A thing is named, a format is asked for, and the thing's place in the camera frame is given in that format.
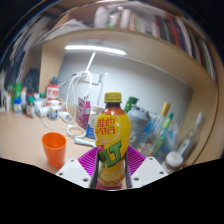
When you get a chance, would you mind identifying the white bottle blue label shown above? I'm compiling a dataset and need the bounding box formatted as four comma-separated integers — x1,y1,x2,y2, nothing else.
13,97,23,114

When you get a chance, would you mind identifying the grey shaker bottle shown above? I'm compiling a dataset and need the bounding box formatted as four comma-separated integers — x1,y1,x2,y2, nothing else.
127,104,151,149

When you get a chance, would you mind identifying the blue white tissue box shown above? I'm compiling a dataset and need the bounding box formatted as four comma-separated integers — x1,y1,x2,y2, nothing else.
84,104,104,140

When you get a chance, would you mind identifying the pink packet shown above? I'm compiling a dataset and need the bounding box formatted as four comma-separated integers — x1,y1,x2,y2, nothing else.
75,96,92,130

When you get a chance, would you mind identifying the small white pill bottle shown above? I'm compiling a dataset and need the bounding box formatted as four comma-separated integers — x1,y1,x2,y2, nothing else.
49,99,60,120

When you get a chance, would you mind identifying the yellow drink bottle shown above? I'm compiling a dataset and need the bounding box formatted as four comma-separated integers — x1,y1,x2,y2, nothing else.
94,92,132,188

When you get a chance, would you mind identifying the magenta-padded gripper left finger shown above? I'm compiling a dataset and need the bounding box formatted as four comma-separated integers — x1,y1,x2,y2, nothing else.
55,147,100,190

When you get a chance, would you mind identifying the red white canister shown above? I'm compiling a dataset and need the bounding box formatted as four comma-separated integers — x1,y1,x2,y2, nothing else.
45,76,60,108

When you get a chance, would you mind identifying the orange plastic cup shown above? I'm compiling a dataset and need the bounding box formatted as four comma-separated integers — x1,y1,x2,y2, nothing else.
41,132,67,168

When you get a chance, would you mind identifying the glass bottle yellow cap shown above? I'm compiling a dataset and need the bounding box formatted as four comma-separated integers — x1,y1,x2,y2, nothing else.
139,101,172,156

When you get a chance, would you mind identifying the white cable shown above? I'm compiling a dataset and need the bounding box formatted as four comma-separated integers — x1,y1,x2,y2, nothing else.
43,71,91,138

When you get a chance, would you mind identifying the white desk lamp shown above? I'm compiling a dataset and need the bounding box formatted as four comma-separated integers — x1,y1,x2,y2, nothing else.
64,44,128,74

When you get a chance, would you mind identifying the white charger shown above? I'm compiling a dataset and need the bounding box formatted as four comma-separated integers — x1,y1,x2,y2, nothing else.
58,111,73,123

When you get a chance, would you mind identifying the clear glass bottle white cap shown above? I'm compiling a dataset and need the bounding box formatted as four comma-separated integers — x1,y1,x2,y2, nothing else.
176,111,204,161

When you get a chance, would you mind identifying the brown bottle green cap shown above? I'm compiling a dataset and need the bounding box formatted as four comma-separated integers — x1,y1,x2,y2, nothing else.
25,97,35,118

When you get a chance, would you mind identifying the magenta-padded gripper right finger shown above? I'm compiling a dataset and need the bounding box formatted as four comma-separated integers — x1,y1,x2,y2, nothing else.
124,145,169,189

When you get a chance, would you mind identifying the brown jar white lid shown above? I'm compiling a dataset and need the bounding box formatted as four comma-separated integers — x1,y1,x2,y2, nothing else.
161,151,185,174

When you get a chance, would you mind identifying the glass bottle green cap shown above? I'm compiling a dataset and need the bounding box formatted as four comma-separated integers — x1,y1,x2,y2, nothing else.
151,112,175,158

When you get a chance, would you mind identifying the white power strip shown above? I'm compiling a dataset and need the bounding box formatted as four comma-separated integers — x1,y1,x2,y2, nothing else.
71,71,101,86

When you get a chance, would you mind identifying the green box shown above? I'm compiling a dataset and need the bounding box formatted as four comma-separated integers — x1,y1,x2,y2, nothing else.
13,82,23,101

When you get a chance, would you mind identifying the wooden shelf unit with books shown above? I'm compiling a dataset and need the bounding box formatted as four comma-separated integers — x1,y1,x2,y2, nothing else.
39,1,218,88

